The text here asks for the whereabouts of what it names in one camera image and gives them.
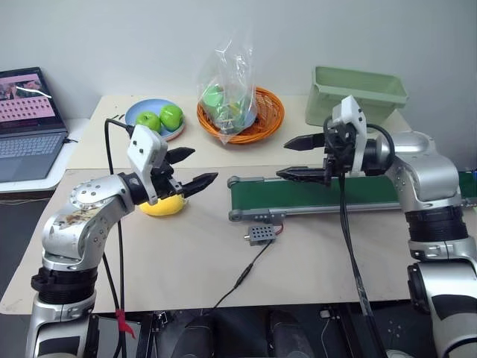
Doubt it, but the yellow lemon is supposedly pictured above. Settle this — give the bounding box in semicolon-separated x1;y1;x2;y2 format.
138;192;188;219

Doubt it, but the green conveyor belt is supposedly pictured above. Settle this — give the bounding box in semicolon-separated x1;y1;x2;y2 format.
227;169;477;223

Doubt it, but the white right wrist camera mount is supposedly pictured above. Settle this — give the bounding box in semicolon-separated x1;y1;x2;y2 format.
331;95;370;176

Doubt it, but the green apple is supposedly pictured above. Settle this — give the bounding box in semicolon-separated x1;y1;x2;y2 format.
159;104;185;132
135;111;162;134

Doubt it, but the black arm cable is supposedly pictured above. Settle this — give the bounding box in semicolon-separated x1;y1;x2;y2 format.
337;122;397;358
101;117;136;358

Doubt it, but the orange woven basket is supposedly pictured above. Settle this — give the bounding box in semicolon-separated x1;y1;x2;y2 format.
196;86;286;145

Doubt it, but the dark rounded shape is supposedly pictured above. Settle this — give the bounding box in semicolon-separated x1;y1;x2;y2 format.
174;315;218;358
267;309;317;358

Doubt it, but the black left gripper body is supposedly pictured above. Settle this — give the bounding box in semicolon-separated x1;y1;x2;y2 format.
151;152;183;199

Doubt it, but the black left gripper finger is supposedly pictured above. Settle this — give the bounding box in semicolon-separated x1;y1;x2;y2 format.
180;172;220;196
165;147;197;166

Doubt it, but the grey laptop with pink screen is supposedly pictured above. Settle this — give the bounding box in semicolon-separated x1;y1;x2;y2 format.
0;66;70;184

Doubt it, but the light blue plate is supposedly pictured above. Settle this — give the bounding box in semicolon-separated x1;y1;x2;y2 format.
124;98;186;142

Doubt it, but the clear plastic bag with toys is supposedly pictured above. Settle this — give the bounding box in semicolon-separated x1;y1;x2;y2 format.
195;36;261;147

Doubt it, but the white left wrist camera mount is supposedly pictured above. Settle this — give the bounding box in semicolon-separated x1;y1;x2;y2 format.
126;125;168;205

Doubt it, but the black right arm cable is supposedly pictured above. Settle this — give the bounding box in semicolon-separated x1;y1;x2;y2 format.
337;122;397;358

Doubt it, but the red tape on cable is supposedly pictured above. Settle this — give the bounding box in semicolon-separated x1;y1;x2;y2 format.
115;308;136;339

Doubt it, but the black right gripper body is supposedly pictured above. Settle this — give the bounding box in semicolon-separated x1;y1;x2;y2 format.
323;118;358;188

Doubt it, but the black control box cable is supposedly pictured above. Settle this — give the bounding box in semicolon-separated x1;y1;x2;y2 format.
211;219;286;311

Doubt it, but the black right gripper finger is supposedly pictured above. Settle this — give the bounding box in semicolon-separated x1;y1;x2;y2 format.
275;166;329;183
283;133;327;152

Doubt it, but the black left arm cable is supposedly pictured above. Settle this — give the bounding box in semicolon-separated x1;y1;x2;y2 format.
101;117;136;358

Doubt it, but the pale green plastic bin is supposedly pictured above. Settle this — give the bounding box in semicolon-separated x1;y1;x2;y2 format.
305;66;411;128

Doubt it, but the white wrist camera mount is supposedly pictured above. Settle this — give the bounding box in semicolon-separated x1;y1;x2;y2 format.
331;95;370;176
126;125;168;205

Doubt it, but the small grey control box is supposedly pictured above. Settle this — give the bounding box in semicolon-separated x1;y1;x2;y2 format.
244;224;276;246

